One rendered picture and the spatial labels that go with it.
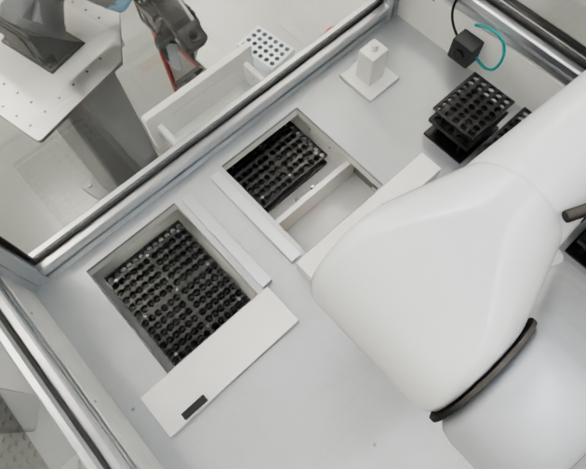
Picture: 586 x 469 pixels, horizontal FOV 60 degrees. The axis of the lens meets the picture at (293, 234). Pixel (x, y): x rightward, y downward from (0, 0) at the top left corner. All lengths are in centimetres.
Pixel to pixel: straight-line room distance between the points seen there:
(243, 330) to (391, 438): 29
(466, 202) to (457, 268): 4
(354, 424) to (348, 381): 7
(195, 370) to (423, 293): 60
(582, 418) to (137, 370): 71
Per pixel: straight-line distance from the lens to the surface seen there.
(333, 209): 108
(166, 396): 88
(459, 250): 34
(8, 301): 87
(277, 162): 105
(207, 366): 88
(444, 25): 116
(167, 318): 97
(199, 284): 97
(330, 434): 87
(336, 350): 88
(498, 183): 36
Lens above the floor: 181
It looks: 68 degrees down
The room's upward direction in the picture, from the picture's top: 4 degrees counter-clockwise
